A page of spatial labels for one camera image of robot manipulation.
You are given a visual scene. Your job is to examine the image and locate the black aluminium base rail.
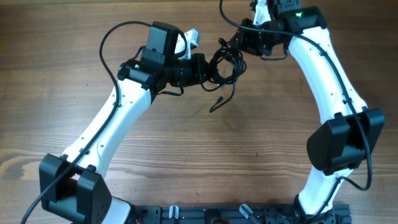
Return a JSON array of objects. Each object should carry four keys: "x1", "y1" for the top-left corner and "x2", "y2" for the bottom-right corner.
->
[{"x1": 130, "y1": 203, "x2": 352, "y2": 224}]

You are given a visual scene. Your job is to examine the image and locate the camera black cable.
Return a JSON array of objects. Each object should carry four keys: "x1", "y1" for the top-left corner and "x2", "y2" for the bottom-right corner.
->
[
  {"x1": 219, "y1": 0, "x2": 373, "y2": 218},
  {"x1": 20, "y1": 21, "x2": 153, "y2": 224}
]

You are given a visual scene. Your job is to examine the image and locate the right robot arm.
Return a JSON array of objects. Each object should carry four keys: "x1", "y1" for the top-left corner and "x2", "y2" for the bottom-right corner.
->
[{"x1": 231, "y1": 1, "x2": 384, "y2": 222}]

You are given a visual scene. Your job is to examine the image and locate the black HDMI cable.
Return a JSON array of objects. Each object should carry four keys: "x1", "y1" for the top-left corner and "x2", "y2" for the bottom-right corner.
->
[{"x1": 200, "y1": 37, "x2": 248, "y2": 114}]

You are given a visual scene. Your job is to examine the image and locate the left camera black cable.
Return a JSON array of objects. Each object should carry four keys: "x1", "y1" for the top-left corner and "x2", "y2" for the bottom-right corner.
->
[{"x1": 20, "y1": 21, "x2": 153, "y2": 224}]

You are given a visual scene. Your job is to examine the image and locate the right camera black cable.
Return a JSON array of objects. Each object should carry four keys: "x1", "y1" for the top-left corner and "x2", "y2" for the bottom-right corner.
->
[{"x1": 219, "y1": 0, "x2": 373, "y2": 218}]

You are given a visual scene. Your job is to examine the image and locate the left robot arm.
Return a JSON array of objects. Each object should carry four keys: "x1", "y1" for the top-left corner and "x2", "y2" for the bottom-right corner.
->
[{"x1": 39, "y1": 22, "x2": 207, "y2": 224}]

